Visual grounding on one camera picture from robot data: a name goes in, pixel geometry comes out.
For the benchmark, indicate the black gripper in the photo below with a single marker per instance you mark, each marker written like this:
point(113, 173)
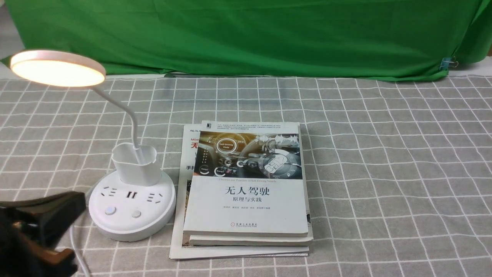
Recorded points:
point(43, 222)

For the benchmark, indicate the white desk lamp socket base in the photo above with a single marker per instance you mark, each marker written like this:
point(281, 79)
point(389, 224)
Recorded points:
point(136, 200)

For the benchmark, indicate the thin white magazine under book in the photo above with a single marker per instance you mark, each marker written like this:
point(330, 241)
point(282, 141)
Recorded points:
point(178, 250)

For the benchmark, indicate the self-driving vehicle book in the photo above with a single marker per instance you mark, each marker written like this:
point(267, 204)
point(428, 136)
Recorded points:
point(248, 187)

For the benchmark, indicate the grey checked tablecloth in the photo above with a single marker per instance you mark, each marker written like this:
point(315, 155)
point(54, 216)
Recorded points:
point(398, 174)

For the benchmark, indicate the green backdrop cloth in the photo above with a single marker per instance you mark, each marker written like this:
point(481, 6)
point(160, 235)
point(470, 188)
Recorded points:
point(390, 40)

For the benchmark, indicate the blue binder clip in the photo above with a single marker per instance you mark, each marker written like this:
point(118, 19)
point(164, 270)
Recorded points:
point(448, 63)

